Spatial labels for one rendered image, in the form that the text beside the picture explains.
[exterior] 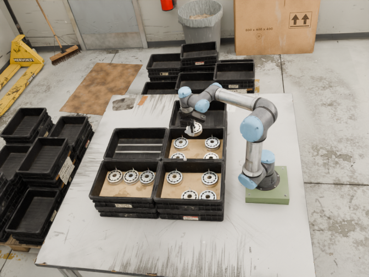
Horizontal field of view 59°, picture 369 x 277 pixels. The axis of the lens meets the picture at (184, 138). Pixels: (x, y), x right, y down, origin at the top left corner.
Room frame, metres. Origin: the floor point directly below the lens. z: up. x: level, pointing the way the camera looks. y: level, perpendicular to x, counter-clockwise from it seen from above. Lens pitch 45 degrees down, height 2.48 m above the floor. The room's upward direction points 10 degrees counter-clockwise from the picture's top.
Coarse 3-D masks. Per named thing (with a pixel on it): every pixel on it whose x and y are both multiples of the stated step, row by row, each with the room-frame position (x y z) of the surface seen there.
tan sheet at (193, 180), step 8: (184, 176) 1.31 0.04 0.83; (192, 176) 1.30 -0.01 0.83; (200, 176) 1.29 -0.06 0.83; (168, 184) 1.28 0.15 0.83; (184, 184) 1.25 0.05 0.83; (192, 184) 1.24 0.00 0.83; (200, 184) 1.23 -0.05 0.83; (168, 192) 1.21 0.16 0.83; (176, 192) 1.20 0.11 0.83; (200, 192) 1.17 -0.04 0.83; (216, 192) 1.15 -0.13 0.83
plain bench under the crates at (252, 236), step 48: (288, 96) 2.05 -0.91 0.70; (96, 144) 1.90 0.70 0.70; (240, 144) 1.62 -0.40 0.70; (288, 144) 1.54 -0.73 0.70; (240, 192) 1.21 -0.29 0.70; (48, 240) 1.11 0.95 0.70; (96, 240) 1.05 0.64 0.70; (144, 240) 0.99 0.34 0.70; (192, 240) 0.94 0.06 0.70; (240, 240) 0.89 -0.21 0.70; (288, 240) 0.83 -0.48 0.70
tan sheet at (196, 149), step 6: (192, 144) 1.58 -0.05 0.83; (198, 144) 1.57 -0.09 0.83; (204, 144) 1.56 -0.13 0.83; (222, 144) 1.53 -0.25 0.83; (174, 150) 1.56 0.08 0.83; (186, 150) 1.54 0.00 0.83; (192, 150) 1.53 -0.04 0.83; (198, 150) 1.52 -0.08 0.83; (204, 150) 1.51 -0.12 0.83; (216, 150) 1.49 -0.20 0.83; (186, 156) 1.48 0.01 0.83; (192, 156) 1.47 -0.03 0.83; (198, 156) 1.46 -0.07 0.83
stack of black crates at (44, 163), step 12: (36, 144) 2.17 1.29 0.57; (48, 144) 2.21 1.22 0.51; (60, 144) 2.17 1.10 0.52; (36, 156) 2.10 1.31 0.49; (48, 156) 2.08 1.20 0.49; (60, 156) 1.99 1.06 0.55; (72, 156) 2.12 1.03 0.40; (24, 168) 1.93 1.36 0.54; (36, 168) 1.96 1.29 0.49; (48, 168) 1.93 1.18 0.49; (60, 168) 1.91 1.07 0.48; (24, 180) 1.85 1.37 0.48; (36, 180) 1.82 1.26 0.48; (48, 180) 1.80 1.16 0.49; (60, 180) 1.85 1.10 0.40; (60, 192) 1.79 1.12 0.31
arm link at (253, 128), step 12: (264, 108) 1.18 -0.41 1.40; (252, 120) 1.12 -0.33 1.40; (264, 120) 1.12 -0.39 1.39; (252, 132) 1.09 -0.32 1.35; (264, 132) 1.09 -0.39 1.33; (252, 144) 1.11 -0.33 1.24; (252, 156) 1.11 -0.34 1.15; (252, 168) 1.11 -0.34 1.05; (240, 180) 1.14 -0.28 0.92; (252, 180) 1.09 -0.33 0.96
